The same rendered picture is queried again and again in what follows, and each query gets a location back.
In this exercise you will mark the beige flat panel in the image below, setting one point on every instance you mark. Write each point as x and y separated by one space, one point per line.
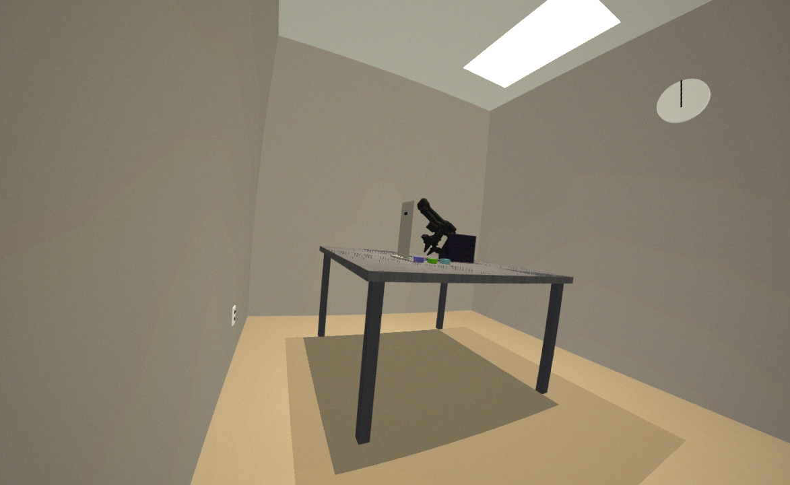
405 231

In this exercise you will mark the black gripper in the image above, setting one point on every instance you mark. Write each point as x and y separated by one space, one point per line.
432 241

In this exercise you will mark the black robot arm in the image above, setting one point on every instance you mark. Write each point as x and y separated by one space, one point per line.
437 224

